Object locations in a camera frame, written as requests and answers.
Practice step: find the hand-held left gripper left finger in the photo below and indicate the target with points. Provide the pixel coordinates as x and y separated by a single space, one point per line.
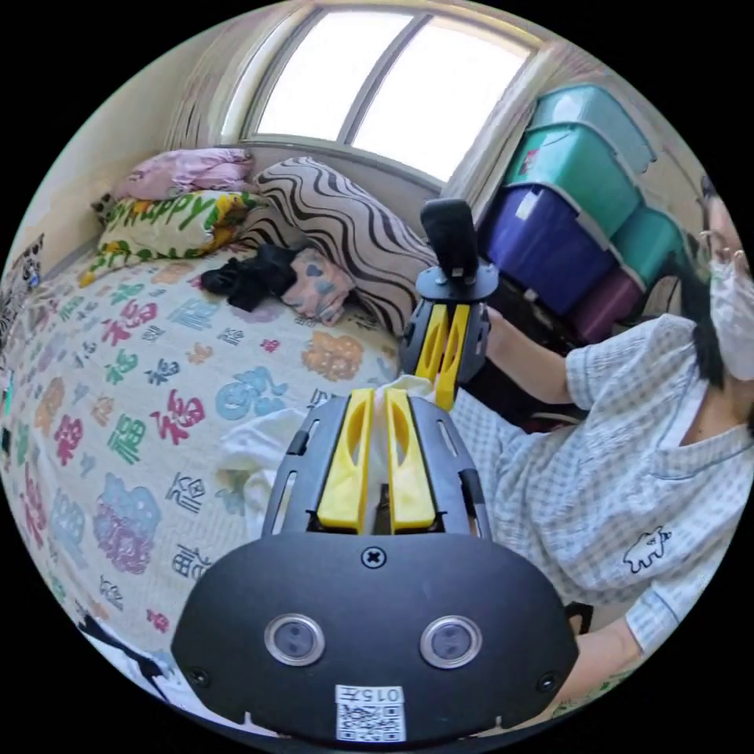
344 471

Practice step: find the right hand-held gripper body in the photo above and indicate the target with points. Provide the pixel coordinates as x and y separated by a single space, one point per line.
480 344

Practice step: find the person's right hand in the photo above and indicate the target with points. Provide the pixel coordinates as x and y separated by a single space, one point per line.
498 336

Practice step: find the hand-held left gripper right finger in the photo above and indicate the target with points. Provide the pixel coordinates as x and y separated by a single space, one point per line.
409 471

